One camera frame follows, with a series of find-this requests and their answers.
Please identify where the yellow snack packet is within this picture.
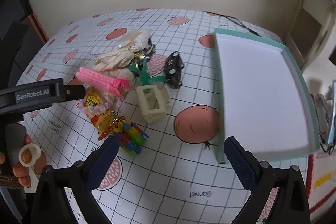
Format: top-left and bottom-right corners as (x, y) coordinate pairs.
(80, 86), (118, 141)

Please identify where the pink hair roller clip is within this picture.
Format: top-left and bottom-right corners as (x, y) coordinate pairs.
(76, 67), (131, 99)

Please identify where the multicolour plastic link toy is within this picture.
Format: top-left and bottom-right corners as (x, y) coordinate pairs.
(112, 119), (149, 157)

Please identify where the cream lace cloth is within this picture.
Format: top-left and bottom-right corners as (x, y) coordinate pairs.
(92, 43), (135, 84)

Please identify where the green ribbon bow clip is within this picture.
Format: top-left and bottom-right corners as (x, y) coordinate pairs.
(129, 59), (166, 85)

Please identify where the black gold transformer toy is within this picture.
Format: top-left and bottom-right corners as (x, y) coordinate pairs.
(134, 38), (156, 60)

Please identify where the cream plastic hair claw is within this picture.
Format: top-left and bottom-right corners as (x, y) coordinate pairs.
(135, 85), (171, 124)

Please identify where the black toy car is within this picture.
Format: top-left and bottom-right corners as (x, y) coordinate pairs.
(163, 51), (185, 89)

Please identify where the pastel braided scrunchie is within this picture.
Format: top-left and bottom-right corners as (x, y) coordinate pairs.
(76, 95), (116, 118)

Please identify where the cotton swab bag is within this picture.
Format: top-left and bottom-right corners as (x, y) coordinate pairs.
(116, 30), (151, 52)

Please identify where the person's left hand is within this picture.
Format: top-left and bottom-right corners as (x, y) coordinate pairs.
(1, 147), (31, 188)

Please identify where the white teal-rimmed tray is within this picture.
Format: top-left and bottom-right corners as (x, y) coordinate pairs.
(214, 28), (320, 163)

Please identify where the pomegranate grid tablecloth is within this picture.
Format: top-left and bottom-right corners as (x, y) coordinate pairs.
(15, 8), (312, 224)

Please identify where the pink white crochet mat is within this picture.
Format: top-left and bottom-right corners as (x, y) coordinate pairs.
(306, 150), (336, 222)

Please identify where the smartphone on stand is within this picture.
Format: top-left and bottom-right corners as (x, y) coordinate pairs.
(326, 80), (336, 146)

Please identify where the white phone stand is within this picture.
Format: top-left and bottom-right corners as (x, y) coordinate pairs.
(313, 94), (331, 136)

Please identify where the white shelf unit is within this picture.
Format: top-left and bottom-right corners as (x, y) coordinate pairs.
(285, 0), (335, 71)

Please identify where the black cable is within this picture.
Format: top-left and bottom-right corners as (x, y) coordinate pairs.
(204, 11), (263, 38)

